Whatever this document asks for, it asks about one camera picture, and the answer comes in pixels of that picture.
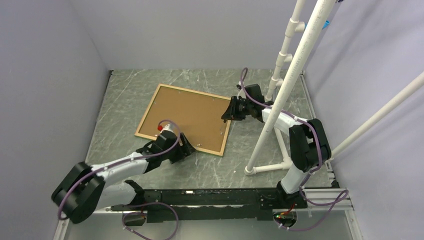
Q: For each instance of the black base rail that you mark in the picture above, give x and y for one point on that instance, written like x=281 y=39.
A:
x=213 y=204

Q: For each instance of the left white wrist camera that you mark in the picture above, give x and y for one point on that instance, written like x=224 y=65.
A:
x=166 y=127

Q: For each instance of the white PVC pipe stand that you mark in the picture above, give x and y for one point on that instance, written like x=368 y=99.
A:
x=310 y=35

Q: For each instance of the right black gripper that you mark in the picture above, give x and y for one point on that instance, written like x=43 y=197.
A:
x=231 y=114

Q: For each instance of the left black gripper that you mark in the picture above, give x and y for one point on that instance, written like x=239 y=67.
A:
x=185 y=149

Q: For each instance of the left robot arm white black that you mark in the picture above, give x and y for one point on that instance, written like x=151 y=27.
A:
x=106 y=179

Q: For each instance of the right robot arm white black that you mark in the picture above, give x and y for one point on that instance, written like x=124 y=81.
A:
x=309 y=147

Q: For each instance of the aluminium frame rail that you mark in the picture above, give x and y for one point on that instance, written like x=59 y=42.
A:
x=316 y=198

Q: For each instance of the green wooden picture frame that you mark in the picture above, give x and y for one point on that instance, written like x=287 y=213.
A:
x=197 y=114

